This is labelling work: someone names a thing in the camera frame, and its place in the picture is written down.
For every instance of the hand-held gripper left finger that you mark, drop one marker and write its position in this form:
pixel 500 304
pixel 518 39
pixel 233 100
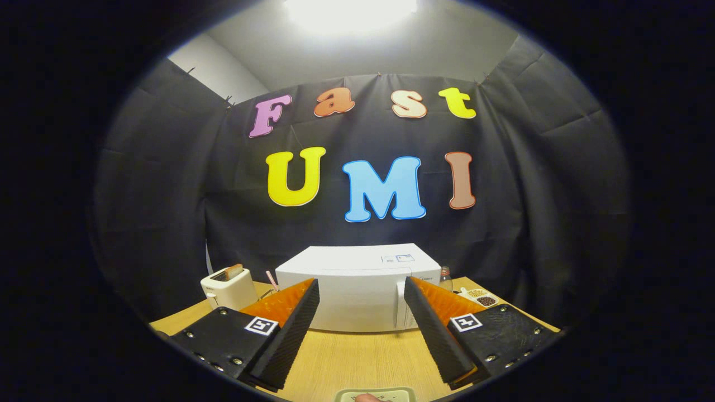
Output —
pixel 290 332

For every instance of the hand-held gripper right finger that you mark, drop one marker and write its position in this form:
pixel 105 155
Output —
pixel 434 332

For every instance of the white microwave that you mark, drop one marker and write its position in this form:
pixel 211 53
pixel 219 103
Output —
pixel 357 290

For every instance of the clear bottle red label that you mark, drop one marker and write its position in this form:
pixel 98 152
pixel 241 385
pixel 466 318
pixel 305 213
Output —
pixel 446 279

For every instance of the pink straw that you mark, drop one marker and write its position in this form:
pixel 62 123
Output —
pixel 271 279

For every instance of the white divided bean dish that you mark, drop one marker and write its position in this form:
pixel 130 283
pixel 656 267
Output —
pixel 480 296

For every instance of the white toaster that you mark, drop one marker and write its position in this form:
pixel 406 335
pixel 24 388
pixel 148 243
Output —
pixel 229 290

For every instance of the toast slice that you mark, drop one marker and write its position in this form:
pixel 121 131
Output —
pixel 234 271

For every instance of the pale green tray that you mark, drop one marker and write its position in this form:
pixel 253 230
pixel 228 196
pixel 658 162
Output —
pixel 349 395

